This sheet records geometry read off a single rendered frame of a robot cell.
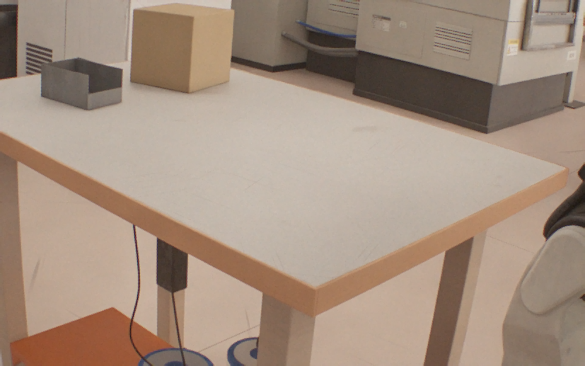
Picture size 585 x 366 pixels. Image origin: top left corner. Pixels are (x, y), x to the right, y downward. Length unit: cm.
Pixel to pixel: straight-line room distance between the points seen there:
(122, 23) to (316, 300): 317
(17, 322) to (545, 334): 133
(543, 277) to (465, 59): 444
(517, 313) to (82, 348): 119
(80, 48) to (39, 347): 262
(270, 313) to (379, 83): 482
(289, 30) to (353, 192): 538
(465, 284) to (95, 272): 172
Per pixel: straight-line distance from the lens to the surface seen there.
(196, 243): 107
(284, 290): 97
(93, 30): 422
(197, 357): 164
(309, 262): 100
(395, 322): 278
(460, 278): 160
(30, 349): 197
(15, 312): 197
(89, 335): 201
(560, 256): 101
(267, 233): 108
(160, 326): 236
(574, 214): 104
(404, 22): 567
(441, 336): 167
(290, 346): 116
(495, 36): 531
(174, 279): 131
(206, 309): 274
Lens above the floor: 134
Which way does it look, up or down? 20 degrees down
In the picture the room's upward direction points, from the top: 5 degrees clockwise
